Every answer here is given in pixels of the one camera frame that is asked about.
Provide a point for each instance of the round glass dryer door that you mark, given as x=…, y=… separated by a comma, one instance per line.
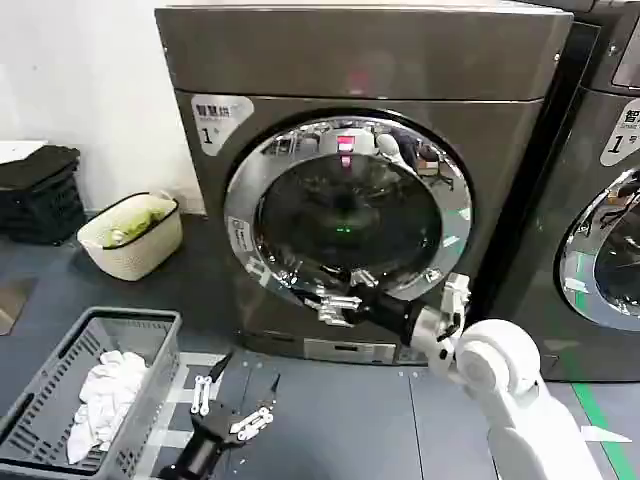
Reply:
x=305, y=210
x=617, y=260

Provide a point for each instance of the grey dryer with dark panel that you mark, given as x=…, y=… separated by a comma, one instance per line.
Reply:
x=545, y=200

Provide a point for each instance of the grey slotted plastic basket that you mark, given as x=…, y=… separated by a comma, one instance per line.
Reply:
x=30, y=425

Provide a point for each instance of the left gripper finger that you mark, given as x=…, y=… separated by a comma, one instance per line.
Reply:
x=252, y=422
x=201, y=395

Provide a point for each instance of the stack of black crates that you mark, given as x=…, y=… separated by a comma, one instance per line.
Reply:
x=40, y=200

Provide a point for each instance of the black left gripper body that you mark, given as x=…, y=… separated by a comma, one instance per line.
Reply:
x=207, y=432

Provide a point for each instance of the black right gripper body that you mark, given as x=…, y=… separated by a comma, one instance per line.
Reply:
x=385, y=317

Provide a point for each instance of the white paper sheet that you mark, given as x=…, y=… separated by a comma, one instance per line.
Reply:
x=17, y=152

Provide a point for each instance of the grey dryer with red display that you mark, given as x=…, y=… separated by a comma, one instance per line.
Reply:
x=350, y=50

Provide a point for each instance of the green cloth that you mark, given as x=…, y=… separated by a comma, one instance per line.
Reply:
x=136, y=220

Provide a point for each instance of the white crumpled cloth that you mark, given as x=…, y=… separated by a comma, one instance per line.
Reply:
x=110, y=395

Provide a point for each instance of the silver dryer label sticker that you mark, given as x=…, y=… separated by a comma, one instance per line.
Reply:
x=622, y=132
x=220, y=122

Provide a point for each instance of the white woven laundry basket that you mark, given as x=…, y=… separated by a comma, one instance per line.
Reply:
x=137, y=257

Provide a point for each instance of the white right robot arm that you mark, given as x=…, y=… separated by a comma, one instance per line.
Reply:
x=500, y=380

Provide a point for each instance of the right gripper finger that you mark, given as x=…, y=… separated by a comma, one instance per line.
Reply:
x=335, y=316
x=340, y=301

